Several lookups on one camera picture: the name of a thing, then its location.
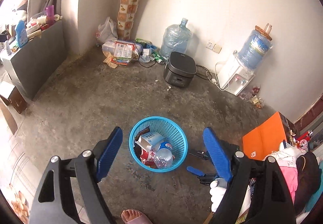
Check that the white and blue medicine box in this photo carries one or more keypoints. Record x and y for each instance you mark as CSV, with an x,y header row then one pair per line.
x,y
151,138

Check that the pile of snack wrappers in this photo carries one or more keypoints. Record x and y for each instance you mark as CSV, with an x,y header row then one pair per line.
x,y
254,99

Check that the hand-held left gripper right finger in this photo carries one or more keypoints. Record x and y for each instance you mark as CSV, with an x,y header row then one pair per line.
x,y
218,156

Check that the person's foot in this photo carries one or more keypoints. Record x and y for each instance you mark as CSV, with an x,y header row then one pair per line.
x,y
131,216

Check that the white water dispenser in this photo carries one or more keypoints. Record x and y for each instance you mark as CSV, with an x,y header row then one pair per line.
x,y
232,75

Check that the dark grey rice cooker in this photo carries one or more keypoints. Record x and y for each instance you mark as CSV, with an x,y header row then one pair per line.
x,y
179,67

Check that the green can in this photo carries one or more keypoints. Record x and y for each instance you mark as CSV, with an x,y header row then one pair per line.
x,y
157,57

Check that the brown cardboard box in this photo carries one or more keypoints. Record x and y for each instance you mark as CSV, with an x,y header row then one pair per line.
x,y
14,97

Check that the blue detergent bottle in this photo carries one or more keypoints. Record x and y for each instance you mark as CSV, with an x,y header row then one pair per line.
x,y
21,34

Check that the orange box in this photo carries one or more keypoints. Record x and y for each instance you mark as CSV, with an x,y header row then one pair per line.
x,y
265,135

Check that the person's right hand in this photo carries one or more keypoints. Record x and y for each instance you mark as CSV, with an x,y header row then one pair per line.
x,y
217,196

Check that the red and white paper bag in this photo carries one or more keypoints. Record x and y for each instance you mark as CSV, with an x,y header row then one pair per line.
x,y
147,156

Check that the patterned paper roll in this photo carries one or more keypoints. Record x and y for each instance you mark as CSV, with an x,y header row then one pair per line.
x,y
131,7

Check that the wall socket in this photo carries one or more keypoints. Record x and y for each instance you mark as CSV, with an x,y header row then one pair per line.
x,y
213,46

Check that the pile of food packets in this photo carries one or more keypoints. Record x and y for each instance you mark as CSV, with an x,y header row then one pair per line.
x,y
121,50

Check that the white plastic bag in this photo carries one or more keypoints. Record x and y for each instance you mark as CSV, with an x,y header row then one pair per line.
x,y
107,31

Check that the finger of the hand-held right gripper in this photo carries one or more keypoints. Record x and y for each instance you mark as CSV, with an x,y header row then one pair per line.
x,y
194,171
199,155

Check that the large blue water jug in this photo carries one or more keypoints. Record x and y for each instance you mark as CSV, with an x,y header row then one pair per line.
x,y
174,39

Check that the clear bottle with blue label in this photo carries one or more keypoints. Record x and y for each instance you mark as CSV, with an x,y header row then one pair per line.
x,y
164,158

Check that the floral plastic tablecloth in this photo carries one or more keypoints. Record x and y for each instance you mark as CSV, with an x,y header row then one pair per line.
x,y
17,163

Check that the grey cabinet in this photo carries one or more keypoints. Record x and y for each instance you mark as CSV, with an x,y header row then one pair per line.
x,y
37,62

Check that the purple cup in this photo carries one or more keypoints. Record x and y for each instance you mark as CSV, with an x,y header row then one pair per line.
x,y
50,13

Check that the dispenser water bottle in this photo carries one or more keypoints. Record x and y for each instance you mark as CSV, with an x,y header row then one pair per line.
x,y
254,50

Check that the pink plush item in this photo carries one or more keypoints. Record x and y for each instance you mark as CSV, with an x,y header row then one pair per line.
x,y
289,181

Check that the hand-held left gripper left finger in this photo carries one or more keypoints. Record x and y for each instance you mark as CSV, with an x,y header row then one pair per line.
x,y
108,156

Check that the black garment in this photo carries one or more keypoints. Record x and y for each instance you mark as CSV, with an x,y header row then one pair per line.
x,y
307,178

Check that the blue plastic wastebasket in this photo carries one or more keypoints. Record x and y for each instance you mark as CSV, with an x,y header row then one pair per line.
x,y
176,138

